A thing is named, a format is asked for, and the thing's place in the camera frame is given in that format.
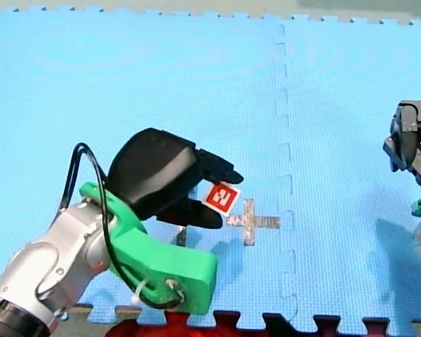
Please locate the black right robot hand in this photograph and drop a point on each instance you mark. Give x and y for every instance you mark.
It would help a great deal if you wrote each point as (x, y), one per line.
(412, 140)

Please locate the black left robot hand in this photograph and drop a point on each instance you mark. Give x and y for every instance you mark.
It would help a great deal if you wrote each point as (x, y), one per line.
(151, 172)

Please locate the red cube white marks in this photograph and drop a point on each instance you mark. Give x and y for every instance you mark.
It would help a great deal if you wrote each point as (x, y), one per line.
(221, 197)

